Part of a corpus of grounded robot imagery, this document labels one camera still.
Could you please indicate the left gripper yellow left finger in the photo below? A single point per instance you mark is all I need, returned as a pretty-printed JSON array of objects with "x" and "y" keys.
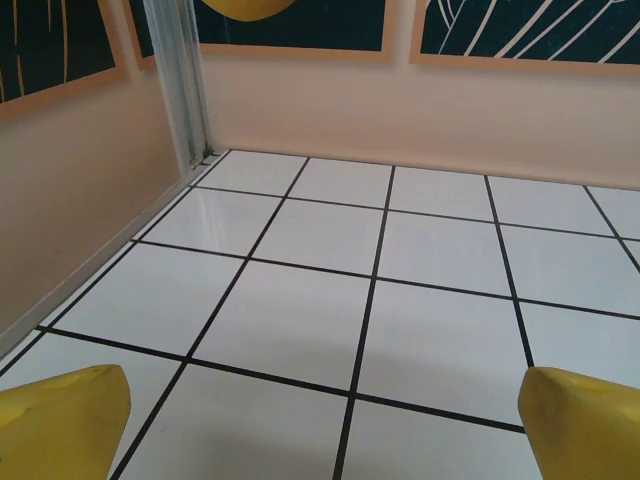
[{"x": 55, "y": 430}]

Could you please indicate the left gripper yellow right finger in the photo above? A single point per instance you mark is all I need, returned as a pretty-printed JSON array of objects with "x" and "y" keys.
[{"x": 585, "y": 430}]

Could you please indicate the dark panel with golden oval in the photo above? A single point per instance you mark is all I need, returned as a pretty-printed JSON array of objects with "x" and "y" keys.
[{"x": 310, "y": 25}]

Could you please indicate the aluminium corner post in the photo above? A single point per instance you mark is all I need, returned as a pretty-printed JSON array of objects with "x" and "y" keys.
[{"x": 180, "y": 75}]

